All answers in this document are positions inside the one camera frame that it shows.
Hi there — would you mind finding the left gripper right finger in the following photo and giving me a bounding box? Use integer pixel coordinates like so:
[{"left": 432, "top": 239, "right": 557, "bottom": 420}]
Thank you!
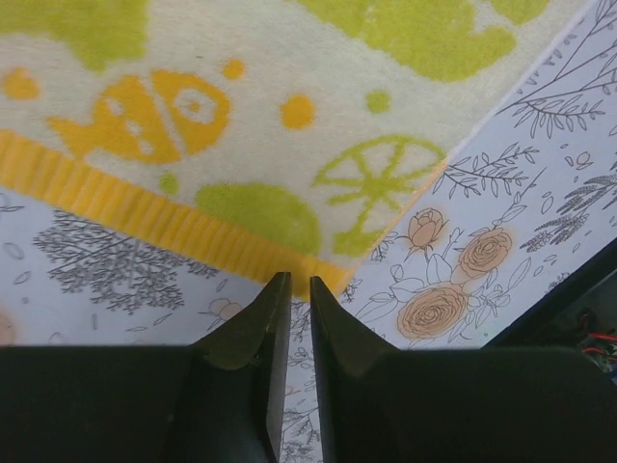
[{"left": 309, "top": 277, "right": 616, "bottom": 462}]

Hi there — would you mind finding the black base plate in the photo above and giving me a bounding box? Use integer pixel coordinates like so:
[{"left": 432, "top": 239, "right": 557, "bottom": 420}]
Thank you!
[{"left": 489, "top": 241, "right": 616, "bottom": 377}]

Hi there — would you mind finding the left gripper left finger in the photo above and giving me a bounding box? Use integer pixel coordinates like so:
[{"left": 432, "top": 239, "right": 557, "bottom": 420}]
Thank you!
[{"left": 1, "top": 273, "right": 292, "bottom": 462}]

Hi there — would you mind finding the yellow lemon print towel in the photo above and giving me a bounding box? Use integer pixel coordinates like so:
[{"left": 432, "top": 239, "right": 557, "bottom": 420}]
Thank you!
[{"left": 1, "top": 1, "right": 602, "bottom": 292}]

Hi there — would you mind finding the floral table mat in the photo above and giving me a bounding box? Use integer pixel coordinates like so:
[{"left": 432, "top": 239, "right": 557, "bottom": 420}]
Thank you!
[{"left": 1, "top": 1, "right": 616, "bottom": 462}]

